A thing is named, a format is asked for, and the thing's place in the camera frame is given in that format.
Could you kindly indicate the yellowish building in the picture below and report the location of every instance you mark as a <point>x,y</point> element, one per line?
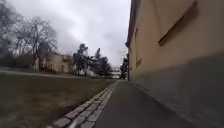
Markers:
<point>56,62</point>

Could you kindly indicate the group of bare trees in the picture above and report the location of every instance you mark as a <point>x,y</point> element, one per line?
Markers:
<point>33,36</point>

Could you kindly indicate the dry grass field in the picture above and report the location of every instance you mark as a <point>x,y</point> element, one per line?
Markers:
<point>40,96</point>

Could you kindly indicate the grey road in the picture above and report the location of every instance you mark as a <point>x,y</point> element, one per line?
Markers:
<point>33,73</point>

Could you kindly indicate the cobblestone edging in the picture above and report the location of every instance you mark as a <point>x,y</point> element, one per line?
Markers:
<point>86,112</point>

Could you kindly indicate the dark asphalt path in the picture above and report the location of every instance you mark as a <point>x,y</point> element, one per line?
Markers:
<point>133,110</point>

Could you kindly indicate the group of evergreen trees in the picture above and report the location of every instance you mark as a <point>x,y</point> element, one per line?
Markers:
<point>90,64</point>

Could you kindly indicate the robot's own part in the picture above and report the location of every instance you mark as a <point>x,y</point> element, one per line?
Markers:
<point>72,125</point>

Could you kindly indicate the dark tree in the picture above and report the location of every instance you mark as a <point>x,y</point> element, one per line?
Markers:
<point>124,68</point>

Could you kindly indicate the beige building wall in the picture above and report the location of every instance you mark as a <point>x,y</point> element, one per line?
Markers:
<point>173,50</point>

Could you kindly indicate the white building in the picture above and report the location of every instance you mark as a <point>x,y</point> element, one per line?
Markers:
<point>116,73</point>

